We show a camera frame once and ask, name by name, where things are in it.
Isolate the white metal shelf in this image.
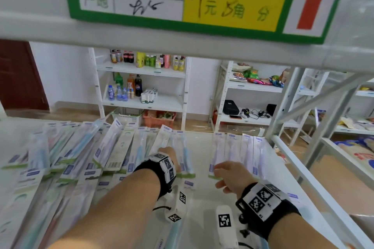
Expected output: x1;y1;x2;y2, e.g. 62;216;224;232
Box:
0;0;374;249

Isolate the black pouch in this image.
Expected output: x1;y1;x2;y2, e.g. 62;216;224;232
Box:
222;100;240;116

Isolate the red-brown wooden door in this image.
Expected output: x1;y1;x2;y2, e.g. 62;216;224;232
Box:
0;39;49;111

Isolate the blue toothbrush packet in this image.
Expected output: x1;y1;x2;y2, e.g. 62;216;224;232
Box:
172;130;196;179

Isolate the pile of large food bags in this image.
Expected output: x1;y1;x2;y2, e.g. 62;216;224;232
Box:
334;116;374;170

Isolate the pile of snack packets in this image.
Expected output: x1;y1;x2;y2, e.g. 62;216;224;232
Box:
231;63;290;88

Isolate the pile of mixed toothbrush packets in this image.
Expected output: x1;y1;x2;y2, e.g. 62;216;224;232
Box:
0;117;173;249

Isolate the white drinks shelving unit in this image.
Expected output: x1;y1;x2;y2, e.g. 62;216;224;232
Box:
87;47;192;131

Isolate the person's left hand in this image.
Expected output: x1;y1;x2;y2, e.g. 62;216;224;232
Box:
159;146;182;174

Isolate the cluster of water and soda bottles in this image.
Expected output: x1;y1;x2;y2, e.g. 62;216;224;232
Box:
107;72;144;102

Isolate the black left wrist strap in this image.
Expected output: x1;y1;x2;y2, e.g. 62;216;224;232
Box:
134;152;177;200

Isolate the white snack shelving unit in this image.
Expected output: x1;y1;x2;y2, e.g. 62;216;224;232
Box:
209;60;316;134

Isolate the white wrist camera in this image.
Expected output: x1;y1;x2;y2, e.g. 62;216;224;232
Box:
215;205;240;249
163;186;187;224

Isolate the person's right hand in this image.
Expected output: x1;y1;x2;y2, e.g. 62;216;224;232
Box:
213;160;259;197

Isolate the cluster of small white cartons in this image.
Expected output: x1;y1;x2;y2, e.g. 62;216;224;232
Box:
140;88;158;104

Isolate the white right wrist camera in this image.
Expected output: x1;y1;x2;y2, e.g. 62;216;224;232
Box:
215;205;240;249

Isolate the red plastic basket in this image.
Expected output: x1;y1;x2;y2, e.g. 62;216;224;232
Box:
142;109;177;128

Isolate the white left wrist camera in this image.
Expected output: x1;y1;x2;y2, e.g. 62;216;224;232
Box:
163;186;187;224

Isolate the black right wrist strap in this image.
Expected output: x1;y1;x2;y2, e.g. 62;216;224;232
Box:
235;180;302;240

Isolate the black wrist strap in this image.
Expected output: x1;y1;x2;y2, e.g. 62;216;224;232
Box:
235;180;302;240
134;152;177;200

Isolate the person's left forearm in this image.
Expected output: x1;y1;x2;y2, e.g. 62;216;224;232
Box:
48;168;161;249

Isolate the white goods rack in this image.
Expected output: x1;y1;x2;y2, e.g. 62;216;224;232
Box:
315;76;374;188

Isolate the row of colourful bottles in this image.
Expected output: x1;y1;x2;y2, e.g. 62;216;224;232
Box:
109;49;186;72

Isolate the white plastic basket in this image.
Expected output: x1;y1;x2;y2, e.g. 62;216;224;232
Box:
111;107;144;127

